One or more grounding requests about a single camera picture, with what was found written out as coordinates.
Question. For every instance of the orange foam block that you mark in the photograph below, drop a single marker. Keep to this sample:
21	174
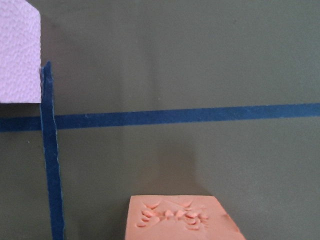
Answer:
179	217

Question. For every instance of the pink foam block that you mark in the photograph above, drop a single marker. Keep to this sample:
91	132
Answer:
20	52

